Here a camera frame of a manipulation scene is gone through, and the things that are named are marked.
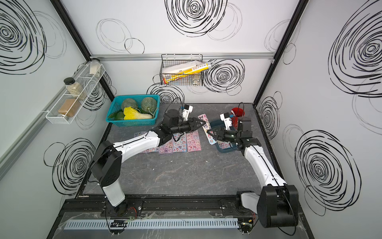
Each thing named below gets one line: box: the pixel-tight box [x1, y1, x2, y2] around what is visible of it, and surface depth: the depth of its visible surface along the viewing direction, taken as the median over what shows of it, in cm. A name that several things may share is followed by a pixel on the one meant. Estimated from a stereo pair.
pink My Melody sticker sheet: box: [186, 129, 202, 153], surface depth 99 cm
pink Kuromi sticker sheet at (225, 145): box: [216, 139, 233, 149], surface depth 98 cm
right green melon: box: [141, 96, 158, 115], surface depth 109 cm
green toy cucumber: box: [107, 110, 125, 120], surface depth 104 cm
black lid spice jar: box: [63, 77, 87, 100], surface depth 72 cm
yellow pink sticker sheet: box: [197, 113, 218, 145], surface depth 78 cm
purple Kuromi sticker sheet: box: [133, 131, 147, 137], surface depth 104 cm
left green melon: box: [121, 98, 139, 111], surface depth 108 cm
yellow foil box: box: [162, 62, 212, 85], surface depth 86 cm
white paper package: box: [161, 60, 206, 74], surface depth 92 cm
